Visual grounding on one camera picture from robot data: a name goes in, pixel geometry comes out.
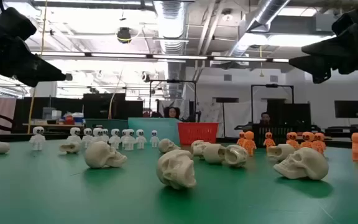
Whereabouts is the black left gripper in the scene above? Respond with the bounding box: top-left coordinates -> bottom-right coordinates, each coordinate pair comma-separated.
0,6 -> 73,88

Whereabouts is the black monitor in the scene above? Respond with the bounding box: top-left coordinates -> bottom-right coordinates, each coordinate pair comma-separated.
334,100 -> 358,119

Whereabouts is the person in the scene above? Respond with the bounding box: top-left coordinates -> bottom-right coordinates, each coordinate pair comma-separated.
259,111 -> 272,126
163,106 -> 181,120

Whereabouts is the grey-blue plastic bin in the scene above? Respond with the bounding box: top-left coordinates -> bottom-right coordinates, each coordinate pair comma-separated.
85,118 -> 129,139

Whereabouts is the white curtain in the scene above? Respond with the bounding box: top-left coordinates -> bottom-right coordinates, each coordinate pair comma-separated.
197,101 -> 269,138

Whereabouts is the green table mat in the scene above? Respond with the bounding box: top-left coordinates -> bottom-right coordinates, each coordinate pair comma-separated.
0,138 -> 358,224

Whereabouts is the teal translucent plastic bin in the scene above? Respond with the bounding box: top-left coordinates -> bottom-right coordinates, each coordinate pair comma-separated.
127,117 -> 182,146

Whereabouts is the long ceiling light strip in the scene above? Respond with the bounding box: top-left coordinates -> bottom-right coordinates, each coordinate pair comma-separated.
31,50 -> 290,63

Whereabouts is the red slotted plastic basket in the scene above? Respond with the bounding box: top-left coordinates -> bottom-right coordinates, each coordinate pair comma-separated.
177,122 -> 219,146

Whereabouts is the yellow cable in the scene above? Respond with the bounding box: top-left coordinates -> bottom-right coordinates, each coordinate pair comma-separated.
26,0 -> 48,134

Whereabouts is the black frame stand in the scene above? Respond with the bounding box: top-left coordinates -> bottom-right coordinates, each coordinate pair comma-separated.
250,83 -> 295,125
149,79 -> 198,123

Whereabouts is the black ceiling dome camera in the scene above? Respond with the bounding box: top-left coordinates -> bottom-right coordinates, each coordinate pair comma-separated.
116,27 -> 132,45

